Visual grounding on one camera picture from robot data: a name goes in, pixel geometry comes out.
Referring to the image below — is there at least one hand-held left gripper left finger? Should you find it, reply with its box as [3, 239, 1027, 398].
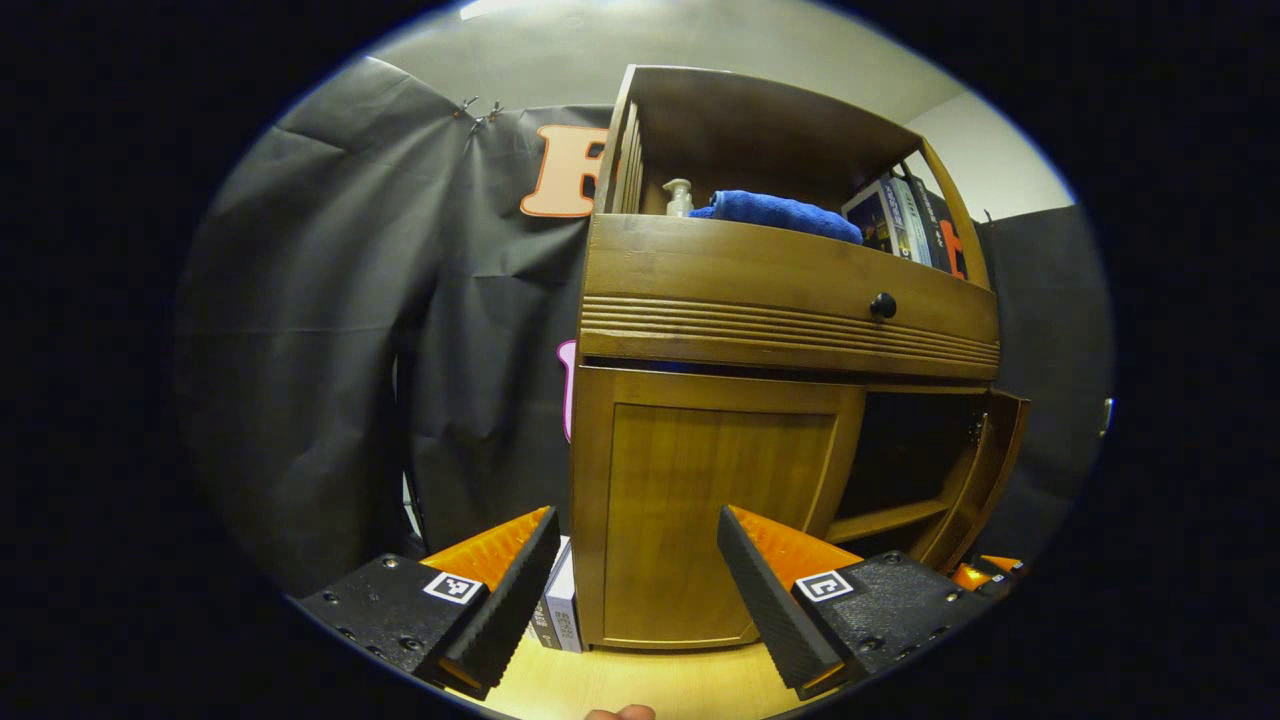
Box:
[295, 508, 561, 701]

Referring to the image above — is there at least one picture cover book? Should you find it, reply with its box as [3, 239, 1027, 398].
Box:
[842, 180, 899, 256]

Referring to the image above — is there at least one white printed box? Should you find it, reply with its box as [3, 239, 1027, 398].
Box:
[528, 537, 583, 653]

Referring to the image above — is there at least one wooden inner cabinet shelf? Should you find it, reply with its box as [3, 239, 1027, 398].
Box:
[825, 498, 951, 546]

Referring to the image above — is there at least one wooden shoe cabinet door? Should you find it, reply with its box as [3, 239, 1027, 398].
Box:
[572, 365, 866, 649]
[910, 388, 1031, 573]

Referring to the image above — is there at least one pale spine book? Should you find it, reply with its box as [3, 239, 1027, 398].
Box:
[885, 175, 933, 266]

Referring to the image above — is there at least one wooden double-door shoe cabinet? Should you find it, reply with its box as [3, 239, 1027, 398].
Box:
[570, 65, 1031, 651]

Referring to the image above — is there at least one wooden cabinet drawer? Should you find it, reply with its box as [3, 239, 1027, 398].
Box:
[580, 213, 1001, 381]

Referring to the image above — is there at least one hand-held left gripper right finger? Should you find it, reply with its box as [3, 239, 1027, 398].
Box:
[717, 505, 991, 701]

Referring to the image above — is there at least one blue folded towel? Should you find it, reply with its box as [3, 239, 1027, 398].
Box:
[688, 190, 864, 245]

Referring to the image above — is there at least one ceiling light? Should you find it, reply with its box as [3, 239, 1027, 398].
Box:
[460, 0, 601, 21]

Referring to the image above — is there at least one black backdrop cloth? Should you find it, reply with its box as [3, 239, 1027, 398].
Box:
[175, 55, 1116, 601]

